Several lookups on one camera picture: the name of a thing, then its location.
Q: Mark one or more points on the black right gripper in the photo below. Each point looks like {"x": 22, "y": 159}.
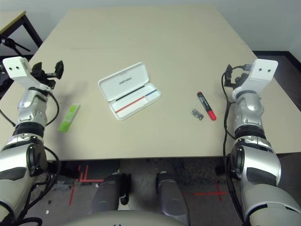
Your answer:
{"x": 241, "y": 80}

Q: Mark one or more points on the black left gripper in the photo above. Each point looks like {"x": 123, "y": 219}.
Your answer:
{"x": 45, "y": 78}

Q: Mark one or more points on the black marker with red cap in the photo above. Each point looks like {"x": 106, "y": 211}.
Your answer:
{"x": 205, "y": 104}

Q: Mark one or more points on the small metal binder clip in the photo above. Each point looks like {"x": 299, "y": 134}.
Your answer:
{"x": 197, "y": 114}

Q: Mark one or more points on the green highlighter pen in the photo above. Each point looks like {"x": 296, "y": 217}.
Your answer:
{"x": 69, "y": 116}

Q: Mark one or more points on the white plastic pencil case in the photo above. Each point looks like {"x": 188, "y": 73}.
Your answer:
{"x": 124, "y": 82}

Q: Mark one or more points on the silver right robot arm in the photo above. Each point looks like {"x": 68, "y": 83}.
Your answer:
{"x": 249, "y": 106}

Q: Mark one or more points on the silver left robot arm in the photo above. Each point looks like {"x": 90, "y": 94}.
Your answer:
{"x": 30, "y": 106}

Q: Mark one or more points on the black framed side table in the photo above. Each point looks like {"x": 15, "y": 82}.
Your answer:
{"x": 31, "y": 28}

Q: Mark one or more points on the black tripod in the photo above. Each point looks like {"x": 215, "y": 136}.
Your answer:
{"x": 10, "y": 43}

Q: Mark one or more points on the red floor tape cross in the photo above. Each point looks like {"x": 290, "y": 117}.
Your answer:
{"x": 218, "y": 193}

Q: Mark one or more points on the grey robot right leg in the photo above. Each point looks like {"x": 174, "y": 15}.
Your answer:
{"x": 169, "y": 197}

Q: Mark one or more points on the grey robot leg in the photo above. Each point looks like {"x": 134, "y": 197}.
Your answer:
{"x": 105, "y": 193}
{"x": 169, "y": 197}

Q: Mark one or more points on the grey robot left leg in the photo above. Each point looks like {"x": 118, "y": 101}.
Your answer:
{"x": 105, "y": 193}

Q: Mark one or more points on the beige robot torso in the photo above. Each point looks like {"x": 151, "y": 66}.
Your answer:
{"x": 117, "y": 219}

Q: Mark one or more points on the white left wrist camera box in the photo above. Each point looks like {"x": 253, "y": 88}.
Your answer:
{"x": 16, "y": 68}

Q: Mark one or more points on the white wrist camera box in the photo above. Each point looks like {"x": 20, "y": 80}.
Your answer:
{"x": 261, "y": 73}
{"x": 16, "y": 68}

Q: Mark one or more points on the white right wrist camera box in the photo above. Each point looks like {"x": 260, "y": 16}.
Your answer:
{"x": 261, "y": 73}

